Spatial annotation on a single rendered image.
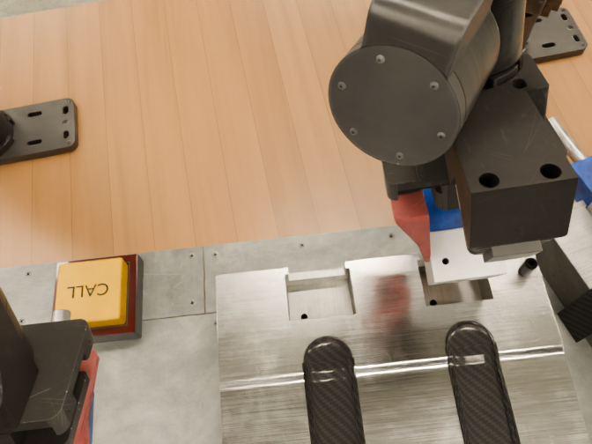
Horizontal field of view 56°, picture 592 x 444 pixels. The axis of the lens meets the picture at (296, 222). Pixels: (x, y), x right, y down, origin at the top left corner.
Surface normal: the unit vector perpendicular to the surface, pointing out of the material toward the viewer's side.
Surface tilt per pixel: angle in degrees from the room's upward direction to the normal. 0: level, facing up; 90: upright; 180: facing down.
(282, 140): 0
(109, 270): 0
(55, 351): 27
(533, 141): 22
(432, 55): 76
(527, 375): 2
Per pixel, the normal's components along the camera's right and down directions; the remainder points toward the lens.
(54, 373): -0.07, -0.81
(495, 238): 0.01, 0.68
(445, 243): -0.15, -0.15
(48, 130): -0.04, -0.45
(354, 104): -0.48, 0.66
